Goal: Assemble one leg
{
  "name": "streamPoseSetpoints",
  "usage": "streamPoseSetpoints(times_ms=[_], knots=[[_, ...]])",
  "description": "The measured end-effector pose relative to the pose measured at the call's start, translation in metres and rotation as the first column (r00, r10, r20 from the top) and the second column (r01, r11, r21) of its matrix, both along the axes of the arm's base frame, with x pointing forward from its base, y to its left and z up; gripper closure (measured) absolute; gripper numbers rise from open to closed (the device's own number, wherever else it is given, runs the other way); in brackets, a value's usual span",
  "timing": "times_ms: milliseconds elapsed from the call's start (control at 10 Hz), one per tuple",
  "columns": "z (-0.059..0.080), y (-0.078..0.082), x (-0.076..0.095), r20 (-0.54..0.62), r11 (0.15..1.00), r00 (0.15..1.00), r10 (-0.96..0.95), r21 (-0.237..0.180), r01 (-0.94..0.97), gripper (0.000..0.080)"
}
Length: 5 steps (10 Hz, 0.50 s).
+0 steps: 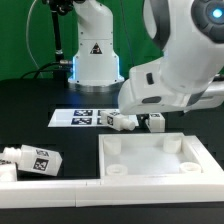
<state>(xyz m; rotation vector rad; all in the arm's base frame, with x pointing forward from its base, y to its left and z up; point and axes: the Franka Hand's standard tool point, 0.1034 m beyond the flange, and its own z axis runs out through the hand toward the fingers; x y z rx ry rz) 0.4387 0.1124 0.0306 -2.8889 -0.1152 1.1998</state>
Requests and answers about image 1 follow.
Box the white square tabletop part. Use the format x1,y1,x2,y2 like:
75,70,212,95
99,133,202,177

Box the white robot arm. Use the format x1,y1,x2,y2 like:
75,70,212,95
69,0,224,115

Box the white tag sheet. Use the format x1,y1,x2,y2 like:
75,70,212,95
47,108,140,128

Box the white U-shaped fence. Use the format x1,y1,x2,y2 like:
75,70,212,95
0,134,224,208

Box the black cables at base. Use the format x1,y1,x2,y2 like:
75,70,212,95
20,59,74,80

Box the grey cable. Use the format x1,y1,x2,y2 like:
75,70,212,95
25,0,44,78

